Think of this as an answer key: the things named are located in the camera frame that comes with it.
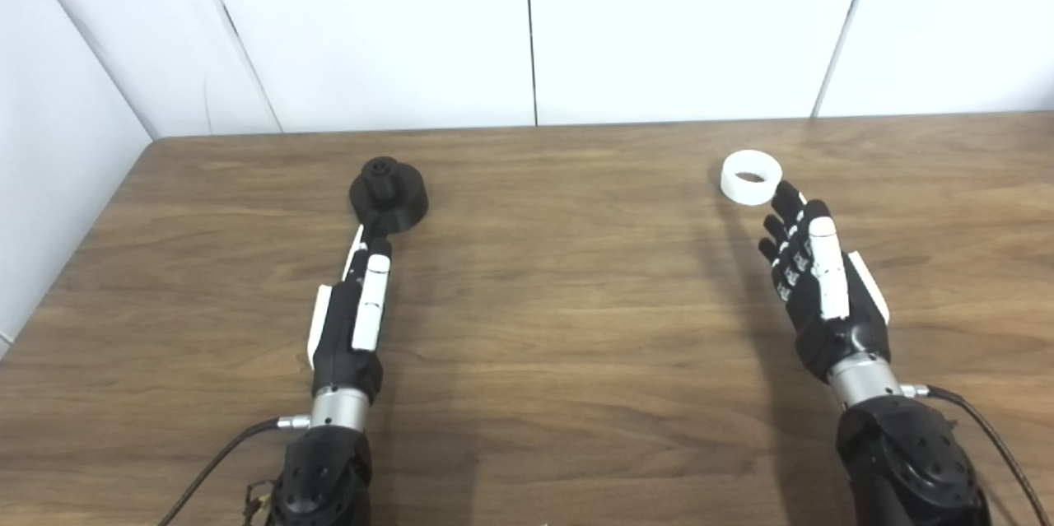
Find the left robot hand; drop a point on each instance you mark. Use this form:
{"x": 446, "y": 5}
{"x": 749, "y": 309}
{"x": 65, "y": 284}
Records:
{"x": 342, "y": 337}

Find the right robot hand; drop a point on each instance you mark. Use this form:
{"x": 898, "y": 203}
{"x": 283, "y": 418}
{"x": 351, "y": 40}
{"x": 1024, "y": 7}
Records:
{"x": 827, "y": 295}

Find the round black part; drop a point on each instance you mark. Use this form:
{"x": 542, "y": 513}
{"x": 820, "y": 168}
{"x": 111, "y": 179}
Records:
{"x": 391, "y": 197}

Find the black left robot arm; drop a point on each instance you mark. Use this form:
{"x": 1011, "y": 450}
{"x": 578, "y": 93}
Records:
{"x": 325, "y": 468}

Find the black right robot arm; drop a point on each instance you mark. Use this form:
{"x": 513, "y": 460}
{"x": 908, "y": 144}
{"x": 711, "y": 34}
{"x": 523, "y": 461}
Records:
{"x": 906, "y": 460}

